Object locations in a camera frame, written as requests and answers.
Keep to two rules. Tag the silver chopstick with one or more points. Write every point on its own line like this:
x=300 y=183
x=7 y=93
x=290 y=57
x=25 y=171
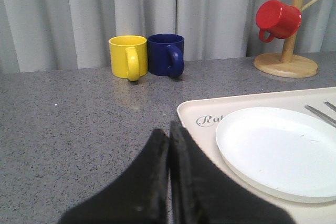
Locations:
x=330 y=105

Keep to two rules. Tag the dark blue mug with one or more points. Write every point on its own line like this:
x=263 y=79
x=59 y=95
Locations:
x=166 y=55

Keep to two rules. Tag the grey pleated curtain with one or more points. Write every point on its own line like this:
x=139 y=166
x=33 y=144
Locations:
x=39 y=35

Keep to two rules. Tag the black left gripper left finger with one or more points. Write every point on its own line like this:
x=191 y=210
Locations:
x=138 y=195

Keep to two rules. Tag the cream rabbit print tray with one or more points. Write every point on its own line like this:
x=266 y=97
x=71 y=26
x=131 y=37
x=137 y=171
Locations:
x=201 y=118

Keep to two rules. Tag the white round plate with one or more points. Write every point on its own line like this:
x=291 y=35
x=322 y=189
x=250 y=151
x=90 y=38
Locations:
x=284 y=153

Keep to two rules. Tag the red enamel mug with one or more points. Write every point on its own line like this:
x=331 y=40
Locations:
x=276 y=19

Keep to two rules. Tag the yellow mug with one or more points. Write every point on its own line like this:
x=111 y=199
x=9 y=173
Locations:
x=129 y=57

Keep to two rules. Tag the wooden mug tree stand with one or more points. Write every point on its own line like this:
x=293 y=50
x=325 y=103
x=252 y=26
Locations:
x=287 y=64

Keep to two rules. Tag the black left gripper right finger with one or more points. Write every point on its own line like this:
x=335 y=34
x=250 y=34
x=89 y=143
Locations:
x=202 y=193

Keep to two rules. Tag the silver metal fork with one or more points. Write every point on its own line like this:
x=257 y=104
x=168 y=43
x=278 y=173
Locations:
x=321 y=115

